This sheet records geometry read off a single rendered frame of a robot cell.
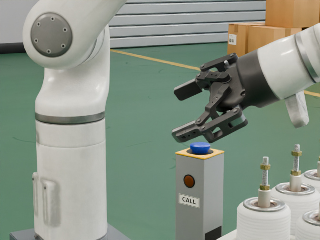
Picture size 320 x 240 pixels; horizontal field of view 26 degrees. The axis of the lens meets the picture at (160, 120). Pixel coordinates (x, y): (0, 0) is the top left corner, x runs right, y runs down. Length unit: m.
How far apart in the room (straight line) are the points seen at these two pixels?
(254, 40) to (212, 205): 3.63
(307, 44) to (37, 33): 0.34
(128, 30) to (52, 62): 5.50
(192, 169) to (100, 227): 0.44
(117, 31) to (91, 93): 5.41
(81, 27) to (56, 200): 0.23
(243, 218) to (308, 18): 3.79
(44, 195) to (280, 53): 0.36
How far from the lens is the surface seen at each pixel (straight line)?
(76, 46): 0.85
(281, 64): 0.90
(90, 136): 0.89
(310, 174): 1.46
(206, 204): 1.36
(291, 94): 0.92
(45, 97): 0.90
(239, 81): 0.94
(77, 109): 0.88
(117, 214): 1.96
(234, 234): 1.33
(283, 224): 1.25
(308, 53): 0.89
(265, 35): 4.86
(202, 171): 1.34
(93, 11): 0.84
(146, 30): 6.44
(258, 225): 1.23
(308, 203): 1.33
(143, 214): 1.96
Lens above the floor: 0.66
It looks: 12 degrees down
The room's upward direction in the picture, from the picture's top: straight up
